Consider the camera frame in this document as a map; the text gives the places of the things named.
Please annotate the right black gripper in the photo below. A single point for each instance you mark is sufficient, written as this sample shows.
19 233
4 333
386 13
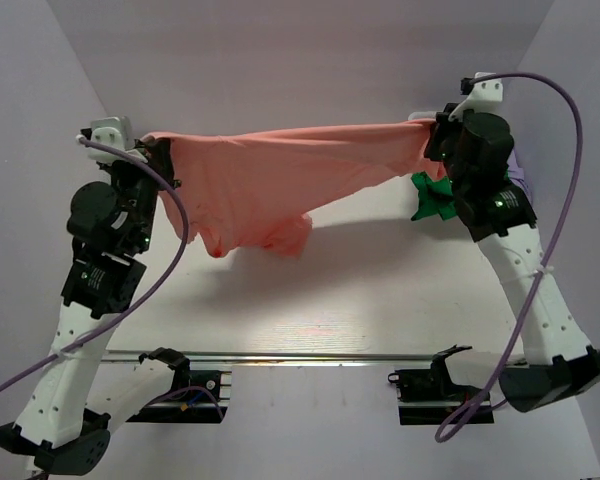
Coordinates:
441 128

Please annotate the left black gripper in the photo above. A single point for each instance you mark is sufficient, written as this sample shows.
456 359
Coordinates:
157 151

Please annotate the salmon pink t shirt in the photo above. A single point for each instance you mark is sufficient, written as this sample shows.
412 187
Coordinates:
257 189

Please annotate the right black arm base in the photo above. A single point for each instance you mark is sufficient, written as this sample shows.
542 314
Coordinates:
427 395

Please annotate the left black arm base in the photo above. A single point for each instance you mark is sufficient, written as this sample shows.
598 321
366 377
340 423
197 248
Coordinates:
196 396

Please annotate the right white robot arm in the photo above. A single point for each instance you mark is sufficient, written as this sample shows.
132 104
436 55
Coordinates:
559 361

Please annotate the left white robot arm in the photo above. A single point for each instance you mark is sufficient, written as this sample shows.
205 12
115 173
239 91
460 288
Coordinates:
59 429

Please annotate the lavender t shirt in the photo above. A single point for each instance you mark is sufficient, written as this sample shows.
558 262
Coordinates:
516 174

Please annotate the white plastic laundry basket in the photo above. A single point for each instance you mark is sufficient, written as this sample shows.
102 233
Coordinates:
422 115

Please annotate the green t shirt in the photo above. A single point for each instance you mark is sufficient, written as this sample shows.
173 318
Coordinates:
435 198

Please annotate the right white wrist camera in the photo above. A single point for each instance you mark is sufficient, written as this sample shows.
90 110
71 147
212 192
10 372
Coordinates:
480 95

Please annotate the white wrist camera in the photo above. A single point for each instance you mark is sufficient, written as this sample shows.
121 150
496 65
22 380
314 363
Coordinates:
480 95
113 132

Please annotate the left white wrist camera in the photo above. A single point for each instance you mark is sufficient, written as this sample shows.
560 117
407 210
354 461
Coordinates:
113 132

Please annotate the aluminium table edge rail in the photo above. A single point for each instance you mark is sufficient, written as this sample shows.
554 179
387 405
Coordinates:
241 357

